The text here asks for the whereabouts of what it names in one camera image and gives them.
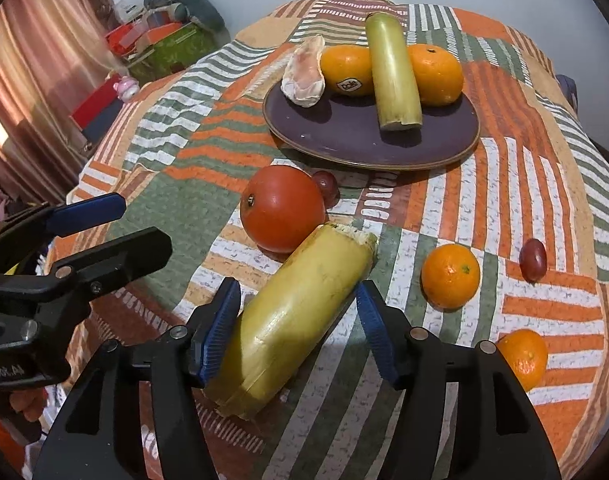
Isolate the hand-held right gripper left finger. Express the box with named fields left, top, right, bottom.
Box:
left=32, top=276, right=242, bottom=480

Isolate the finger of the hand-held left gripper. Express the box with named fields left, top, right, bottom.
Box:
left=0, top=227, right=174, bottom=322
left=0, top=192, right=127, bottom=275

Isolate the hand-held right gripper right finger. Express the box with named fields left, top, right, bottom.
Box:
left=355, top=280, right=565, bottom=480

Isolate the yellow sugarcane piece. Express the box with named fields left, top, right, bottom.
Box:
left=204, top=222, right=379, bottom=420

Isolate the dark purple plate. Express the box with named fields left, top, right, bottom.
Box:
left=263, top=77, right=481, bottom=171

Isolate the small mandarin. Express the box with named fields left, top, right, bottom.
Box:
left=496, top=329, right=549, bottom=394
left=421, top=243, right=481, bottom=310

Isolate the flat red box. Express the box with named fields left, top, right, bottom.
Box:
left=69, top=80, right=126, bottom=132

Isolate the small pink toy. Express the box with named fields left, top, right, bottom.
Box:
left=115, top=75, right=140, bottom=104

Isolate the red tomato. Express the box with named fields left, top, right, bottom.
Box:
left=240, top=165, right=328, bottom=255

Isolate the red grape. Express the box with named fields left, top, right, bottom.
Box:
left=311, top=170, right=340, bottom=209
left=519, top=238, right=548, bottom=282

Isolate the pink brown curtain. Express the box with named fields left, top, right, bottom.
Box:
left=0, top=0, right=116, bottom=203

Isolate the red orange box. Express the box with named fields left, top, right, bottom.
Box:
left=105, top=12, right=181, bottom=57

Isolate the green box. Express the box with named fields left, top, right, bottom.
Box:
left=127, top=22, right=221, bottom=84

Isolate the striped patchwork tablecloth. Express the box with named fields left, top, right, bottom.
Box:
left=34, top=0, right=609, bottom=480

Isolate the grey neck pillow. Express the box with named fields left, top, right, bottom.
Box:
left=143, top=0, right=226, bottom=32

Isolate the peeled pomelo segment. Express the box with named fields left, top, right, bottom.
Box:
left=281, top=35, right=328, bottom=108

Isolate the green sugarcane piece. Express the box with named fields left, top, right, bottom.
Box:
left=365, top=11, right=424, bottom=133

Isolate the large orange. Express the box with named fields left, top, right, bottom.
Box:
left=408, top=44, right=465, bottom=107

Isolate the orange with sticker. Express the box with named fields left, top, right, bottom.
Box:
left=319, top=45, right=375, bottom=97

